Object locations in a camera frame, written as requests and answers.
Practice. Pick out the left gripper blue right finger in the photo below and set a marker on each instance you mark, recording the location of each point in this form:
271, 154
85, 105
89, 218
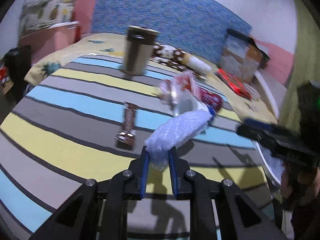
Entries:
181, 188

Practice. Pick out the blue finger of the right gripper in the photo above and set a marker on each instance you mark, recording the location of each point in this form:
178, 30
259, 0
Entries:
252, 126

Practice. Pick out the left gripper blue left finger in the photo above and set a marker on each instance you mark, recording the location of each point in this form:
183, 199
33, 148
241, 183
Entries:
139, 168

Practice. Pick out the brown snack wrapper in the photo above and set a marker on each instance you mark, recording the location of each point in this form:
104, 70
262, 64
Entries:
127, 134

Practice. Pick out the red milk can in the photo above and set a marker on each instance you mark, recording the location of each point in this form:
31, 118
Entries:
211, 99

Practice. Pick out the clear plastic cup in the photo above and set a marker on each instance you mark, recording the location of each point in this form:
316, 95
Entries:
169, 92

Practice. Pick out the pink strawberry milk carton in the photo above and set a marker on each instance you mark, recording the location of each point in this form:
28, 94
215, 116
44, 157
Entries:
185, 81

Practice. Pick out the white blue yogurt cup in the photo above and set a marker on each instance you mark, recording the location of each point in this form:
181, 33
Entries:
187, 102

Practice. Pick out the white round trash bin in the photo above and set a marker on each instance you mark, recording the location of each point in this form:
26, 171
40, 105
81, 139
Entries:
272, 166

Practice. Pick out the person's right hand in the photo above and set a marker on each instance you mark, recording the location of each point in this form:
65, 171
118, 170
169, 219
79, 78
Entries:
299, 186

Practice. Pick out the white plastic bowl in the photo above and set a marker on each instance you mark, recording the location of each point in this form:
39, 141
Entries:
252, 92

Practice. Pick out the white mattress edge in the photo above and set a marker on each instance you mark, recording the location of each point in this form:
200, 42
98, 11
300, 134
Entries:
271, 91

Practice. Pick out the red plaid folded cloth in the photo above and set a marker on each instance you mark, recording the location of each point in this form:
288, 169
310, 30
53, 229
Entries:
233, 83

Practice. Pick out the bedding package box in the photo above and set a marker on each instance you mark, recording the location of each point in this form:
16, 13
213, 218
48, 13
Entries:
241, 57

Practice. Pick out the striped table cloth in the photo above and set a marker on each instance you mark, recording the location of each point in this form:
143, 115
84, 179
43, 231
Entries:
63, 133

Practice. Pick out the green curtain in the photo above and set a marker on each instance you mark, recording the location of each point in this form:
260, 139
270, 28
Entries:
305, 68

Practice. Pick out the brown polka dot blanket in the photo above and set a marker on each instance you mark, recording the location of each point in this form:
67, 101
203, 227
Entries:
179, 59

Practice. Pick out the brown beige lidded mug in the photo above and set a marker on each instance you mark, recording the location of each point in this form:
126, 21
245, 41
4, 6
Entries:
138, 49

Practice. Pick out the blue patterned headboard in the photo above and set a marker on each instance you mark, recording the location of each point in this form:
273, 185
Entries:
196, 26

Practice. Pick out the red toy car box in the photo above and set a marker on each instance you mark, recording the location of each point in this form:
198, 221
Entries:
6, 82

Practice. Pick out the pink storage box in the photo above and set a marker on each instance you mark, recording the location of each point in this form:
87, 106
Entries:
48, 40

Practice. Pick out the black suitcase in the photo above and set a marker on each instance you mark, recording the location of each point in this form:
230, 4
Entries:
18, 63

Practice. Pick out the pineapple print bedding bundle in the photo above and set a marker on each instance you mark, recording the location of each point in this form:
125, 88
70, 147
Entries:
41, 14

